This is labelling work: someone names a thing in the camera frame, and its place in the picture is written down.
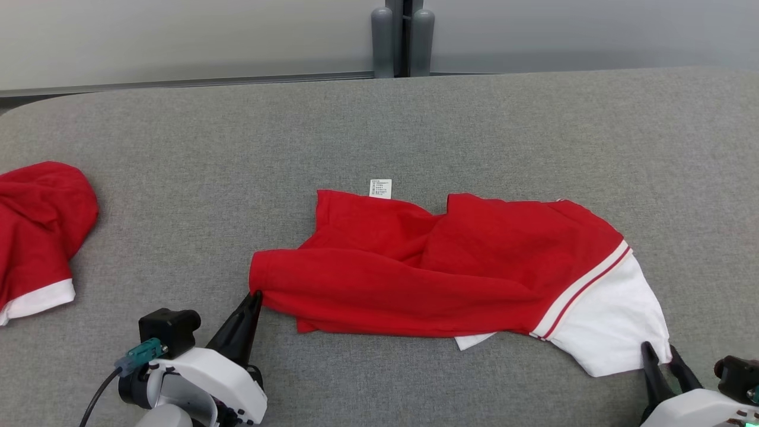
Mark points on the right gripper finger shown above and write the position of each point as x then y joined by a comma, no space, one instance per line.
655,379
683,376

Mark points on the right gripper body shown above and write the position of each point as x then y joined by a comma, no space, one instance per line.
694,412

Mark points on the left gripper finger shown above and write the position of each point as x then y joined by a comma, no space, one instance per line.
234,332
254,332

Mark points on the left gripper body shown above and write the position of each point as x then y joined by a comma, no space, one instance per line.
225,379

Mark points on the red garment with white stripes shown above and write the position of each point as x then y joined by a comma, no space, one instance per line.
415,284

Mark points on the red shorts with white waistband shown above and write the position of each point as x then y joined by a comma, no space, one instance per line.
41,225

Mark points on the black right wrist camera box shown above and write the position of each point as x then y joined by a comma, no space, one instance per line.
738,376

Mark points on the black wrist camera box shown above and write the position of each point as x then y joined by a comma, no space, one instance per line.
738,376
169,329

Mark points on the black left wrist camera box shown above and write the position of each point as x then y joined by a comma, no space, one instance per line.
169,329

